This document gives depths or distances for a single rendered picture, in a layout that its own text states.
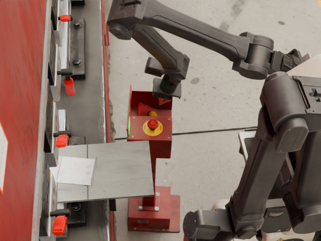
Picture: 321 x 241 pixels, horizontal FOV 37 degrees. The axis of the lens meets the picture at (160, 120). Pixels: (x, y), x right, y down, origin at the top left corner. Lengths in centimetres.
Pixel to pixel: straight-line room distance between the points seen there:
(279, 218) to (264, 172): 49
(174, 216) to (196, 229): 134
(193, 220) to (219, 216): 6
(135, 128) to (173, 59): 36
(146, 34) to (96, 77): 48
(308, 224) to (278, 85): 40
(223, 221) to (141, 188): 34
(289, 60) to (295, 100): 62
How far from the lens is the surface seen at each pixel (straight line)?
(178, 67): 151
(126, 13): 119
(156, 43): 138
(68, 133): 113
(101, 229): 143
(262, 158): 85
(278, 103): 75
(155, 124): 170
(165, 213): 229
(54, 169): 140
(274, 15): 344
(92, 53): 184
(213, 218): 108
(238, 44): 129
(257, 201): 99
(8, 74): 76
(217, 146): 265
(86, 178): 137
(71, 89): 132
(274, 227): 142
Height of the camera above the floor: 218
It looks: 53 degrees down
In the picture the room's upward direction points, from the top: 3 degrees clockwise
